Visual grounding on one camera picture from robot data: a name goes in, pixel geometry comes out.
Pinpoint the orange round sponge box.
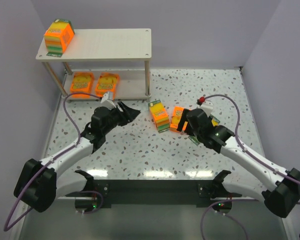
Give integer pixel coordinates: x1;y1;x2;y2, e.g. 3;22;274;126
70;72;95;99
169;106;184;133
94;72;120;100

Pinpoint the multicolour sponge pack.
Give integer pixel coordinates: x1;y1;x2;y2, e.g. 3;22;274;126
188;114;220;146
43;18;75;57
147;100;170;133

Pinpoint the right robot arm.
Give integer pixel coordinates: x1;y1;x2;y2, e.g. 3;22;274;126
177;108;300;218

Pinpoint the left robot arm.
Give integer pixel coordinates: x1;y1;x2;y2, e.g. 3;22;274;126
13;101;141;213

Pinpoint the white two-tier shelf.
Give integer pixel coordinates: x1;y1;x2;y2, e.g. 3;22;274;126
35;28;152;100

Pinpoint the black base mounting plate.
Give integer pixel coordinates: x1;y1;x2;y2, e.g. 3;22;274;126
74;179;235;209

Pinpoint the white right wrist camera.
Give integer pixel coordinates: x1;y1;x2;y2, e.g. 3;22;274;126
197;96;214;117

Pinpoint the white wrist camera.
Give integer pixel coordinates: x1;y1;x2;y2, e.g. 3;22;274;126
197;96;214;117
100;91;116;108

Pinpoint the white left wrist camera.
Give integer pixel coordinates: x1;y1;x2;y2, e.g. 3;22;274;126
100;91;116;108

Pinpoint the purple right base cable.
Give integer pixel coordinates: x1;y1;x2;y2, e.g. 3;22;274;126
199;198;261;240

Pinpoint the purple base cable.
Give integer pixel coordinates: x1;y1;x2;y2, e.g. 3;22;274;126
76;190;105;215
199;198;261;240

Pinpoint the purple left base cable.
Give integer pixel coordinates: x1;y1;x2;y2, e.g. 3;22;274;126
76;190;105;215

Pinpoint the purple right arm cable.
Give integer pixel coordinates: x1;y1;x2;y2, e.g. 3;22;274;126
204;93;300;205

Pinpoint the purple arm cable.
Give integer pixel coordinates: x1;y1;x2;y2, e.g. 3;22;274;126
2;92;103;232
204;93;300;205

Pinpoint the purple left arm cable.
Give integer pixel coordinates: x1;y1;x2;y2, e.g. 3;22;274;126
2;92;103;232

